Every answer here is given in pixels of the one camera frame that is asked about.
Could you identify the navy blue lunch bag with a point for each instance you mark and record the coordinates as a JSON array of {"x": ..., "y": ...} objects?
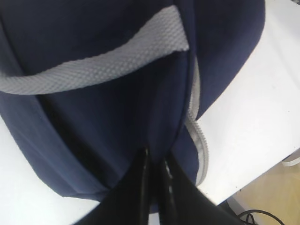
[{"x": 85, "y": 84}]

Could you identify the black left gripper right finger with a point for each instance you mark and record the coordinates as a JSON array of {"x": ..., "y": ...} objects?
[{"x": 181, "y": 203}]

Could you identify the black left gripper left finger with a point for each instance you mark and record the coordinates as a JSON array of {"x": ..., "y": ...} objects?
[{"x": 129, "y": 202}]

